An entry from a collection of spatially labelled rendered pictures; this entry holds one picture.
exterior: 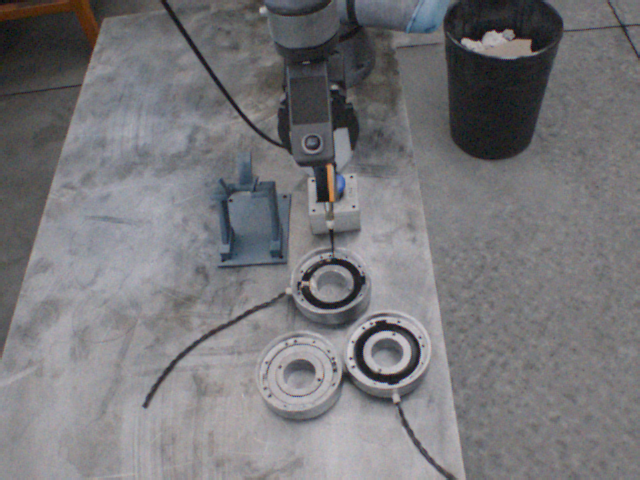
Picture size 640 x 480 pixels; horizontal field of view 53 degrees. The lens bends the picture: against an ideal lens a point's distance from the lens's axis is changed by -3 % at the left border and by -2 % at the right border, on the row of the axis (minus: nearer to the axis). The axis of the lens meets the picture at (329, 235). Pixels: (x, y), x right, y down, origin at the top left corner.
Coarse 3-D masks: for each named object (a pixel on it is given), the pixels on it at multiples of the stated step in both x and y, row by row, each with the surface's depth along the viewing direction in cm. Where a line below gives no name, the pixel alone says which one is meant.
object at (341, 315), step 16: (304, 256) 88; (320, 256) 89; (336, 256) 89; (352, 256) 88; (320, 272) 87; (336, 272) 87; (368, 272) 85; (320, 288) 89; (368, 288) 84; (304, 304) 83; (352, 304) 82; (320, 320) 84; (336, 320) 84
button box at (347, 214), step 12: (312, 180) 95; (348, 180) 95; (312, 192) 94; (348, 192) 93; (312, 204) 93; (336, 204) 92; (348, 204) 92; (312, 216) 92; (324, 216) 92; (336, 216) 92; (348, 216) 92; (312, 228) 94; (324, 228) 94; (336, 228) 94; (348, 228) 94; (360, 228) 94
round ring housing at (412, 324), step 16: (368, 320) 82; (400, 320) 82; (416, 320) 80; (352, 336) 81; (384, 336) 80; (400, 336) 80; (416, 336) 80; (352, 352) 80; (368, 352) 79; (400, 352) 82; (352, 368) 79; (384, 368) 78; (400, 368) 78; (416, 368) 77; (368, 384) 76; (384, 384) 77; (400, 384) 75; (416, 384) 77
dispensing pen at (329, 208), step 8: (320, 168) 82; (320, 176) 82; (320, 184) 83; (320, 192) 83; (328, 192) 83; (320, 200) 83; (328, 200) 83; (328, 208) 85; (328, 216) 86; (328, 224) 86
